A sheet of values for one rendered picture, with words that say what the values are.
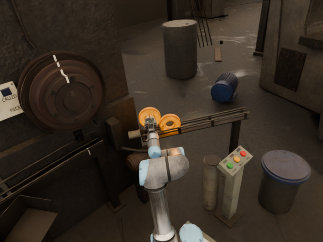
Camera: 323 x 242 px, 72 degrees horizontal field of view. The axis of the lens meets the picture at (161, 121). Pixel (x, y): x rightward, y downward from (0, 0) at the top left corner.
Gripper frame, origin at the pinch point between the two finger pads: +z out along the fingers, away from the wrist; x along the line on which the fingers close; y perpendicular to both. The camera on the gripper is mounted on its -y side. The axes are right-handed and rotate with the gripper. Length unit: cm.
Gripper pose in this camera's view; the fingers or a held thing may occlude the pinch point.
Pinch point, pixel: (149, 115)
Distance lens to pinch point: 159.0
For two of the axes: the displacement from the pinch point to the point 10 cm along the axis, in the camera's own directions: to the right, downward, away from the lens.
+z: -1.4, -7.5, 6.5
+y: -0.5, -6.5, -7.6
